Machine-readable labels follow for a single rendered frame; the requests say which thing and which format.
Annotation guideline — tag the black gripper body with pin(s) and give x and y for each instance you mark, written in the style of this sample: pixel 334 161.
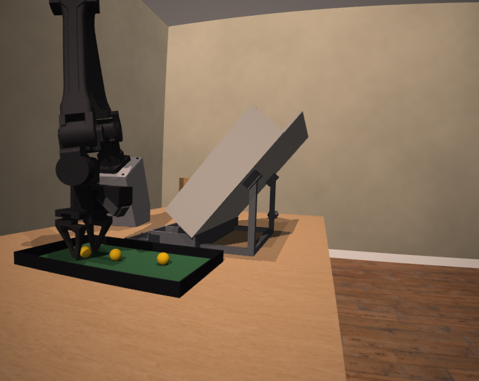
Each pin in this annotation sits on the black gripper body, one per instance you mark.
pixel 70 216

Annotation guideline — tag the orange-yellow ball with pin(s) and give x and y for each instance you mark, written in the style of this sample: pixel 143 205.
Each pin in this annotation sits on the orange-yellow ball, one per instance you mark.
pixel 163 258
pixel 115 254
pixel 85 251

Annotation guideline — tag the green tray with black rim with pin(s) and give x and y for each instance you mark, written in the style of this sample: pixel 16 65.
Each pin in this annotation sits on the green tray with black rim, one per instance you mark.
pixel 138 265

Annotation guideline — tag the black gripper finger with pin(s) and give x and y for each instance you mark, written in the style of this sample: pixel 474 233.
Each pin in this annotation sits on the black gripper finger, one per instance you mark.
pixel 105 225
pixel 79 230

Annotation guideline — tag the grey slanted panel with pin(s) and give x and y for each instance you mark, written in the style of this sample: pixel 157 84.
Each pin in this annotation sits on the grey slanted panel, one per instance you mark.
pixel 208 205

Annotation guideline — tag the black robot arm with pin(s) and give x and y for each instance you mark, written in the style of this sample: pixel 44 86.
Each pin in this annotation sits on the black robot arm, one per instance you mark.
pixel 80 91

